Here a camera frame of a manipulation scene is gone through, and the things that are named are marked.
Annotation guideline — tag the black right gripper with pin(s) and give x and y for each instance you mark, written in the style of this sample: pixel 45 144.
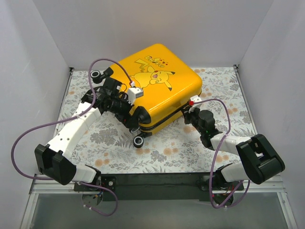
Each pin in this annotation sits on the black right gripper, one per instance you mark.
pixel 189 115

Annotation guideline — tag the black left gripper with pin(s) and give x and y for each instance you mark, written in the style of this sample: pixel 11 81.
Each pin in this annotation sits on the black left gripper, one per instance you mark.
pixel 130 114

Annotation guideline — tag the yellow hard-shell suitcase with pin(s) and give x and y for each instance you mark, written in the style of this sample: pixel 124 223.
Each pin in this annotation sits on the yellow hard-shell suitcase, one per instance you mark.
pixel 167 83

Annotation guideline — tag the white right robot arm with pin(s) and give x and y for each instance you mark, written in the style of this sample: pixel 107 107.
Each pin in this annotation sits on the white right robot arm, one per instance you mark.
pixel 259 161

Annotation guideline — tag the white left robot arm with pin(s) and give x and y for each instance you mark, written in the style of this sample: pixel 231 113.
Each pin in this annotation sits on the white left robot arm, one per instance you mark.
pixel 54 158

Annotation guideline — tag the floral table cloth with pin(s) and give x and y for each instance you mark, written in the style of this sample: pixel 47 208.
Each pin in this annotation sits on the floral table cloth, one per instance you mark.
pixel 107 144

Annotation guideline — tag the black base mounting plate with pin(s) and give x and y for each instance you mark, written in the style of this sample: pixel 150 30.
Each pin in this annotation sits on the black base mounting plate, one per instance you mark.
pixel 158 186

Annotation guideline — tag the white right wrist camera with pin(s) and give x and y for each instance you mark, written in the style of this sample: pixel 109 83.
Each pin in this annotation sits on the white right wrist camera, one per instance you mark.
pixel 195 102

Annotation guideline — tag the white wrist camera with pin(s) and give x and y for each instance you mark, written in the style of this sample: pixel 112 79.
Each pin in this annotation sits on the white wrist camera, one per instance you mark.
pixel 195 102
pixel 133 93

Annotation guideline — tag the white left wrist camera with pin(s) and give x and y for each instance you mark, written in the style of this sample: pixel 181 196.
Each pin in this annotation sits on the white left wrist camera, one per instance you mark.
pixel 133 93

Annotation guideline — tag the aluminium frame rail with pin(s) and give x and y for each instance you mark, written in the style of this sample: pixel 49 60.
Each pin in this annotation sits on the aluminium frame rail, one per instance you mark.
pixel 54 206

